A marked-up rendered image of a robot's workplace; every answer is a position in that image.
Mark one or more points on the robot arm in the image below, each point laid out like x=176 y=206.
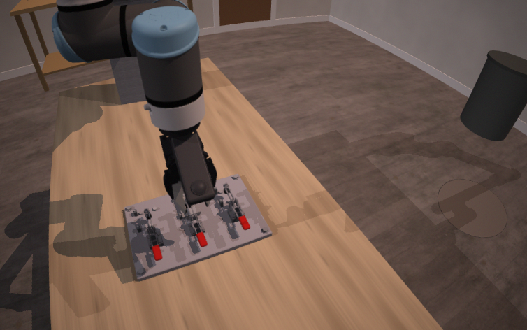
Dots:
x=167 y=48

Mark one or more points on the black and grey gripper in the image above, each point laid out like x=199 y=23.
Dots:
x=171 y=178

